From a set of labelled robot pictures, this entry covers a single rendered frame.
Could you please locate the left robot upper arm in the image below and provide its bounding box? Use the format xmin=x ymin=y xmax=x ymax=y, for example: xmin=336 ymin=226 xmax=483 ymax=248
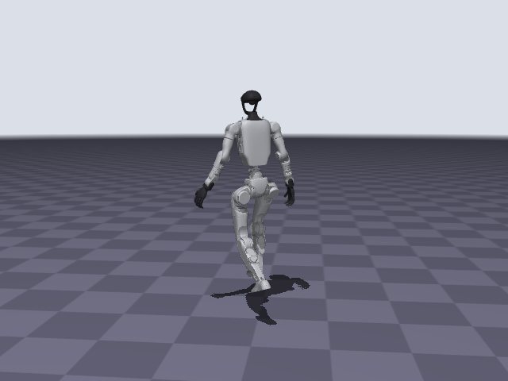
xmin=221 ymin=122 xmax=241 ymax=163

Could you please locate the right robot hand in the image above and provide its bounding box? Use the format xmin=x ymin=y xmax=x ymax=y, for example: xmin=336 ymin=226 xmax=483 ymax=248
xmin=284 ymin=179 xmax=294 ymax=206

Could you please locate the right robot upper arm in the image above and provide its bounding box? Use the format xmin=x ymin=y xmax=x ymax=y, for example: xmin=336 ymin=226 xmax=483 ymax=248
xmin=269 ymin=121 xmax=288 ymax=160

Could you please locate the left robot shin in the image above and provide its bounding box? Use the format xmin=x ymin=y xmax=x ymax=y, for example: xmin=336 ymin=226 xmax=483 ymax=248
xmin=237 ymin=239 xmax=265 ymax=283

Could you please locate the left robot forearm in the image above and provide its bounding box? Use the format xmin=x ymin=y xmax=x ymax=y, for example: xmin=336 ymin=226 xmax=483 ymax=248
xmin=205 ymin=151 xmax=224 ymax=187

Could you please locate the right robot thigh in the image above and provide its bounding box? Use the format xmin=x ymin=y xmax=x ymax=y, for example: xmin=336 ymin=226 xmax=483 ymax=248
xmin=250 ymin=180 xmax=279 ymax=236

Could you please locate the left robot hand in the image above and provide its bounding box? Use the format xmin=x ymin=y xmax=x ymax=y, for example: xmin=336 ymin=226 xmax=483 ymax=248
xmin=194 ymin=183 xmax=214 ymax=208

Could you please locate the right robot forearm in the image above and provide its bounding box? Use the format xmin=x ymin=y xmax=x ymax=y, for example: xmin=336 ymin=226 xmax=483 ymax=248
xmin=280 ymin=153 xmax=294 ymax=185

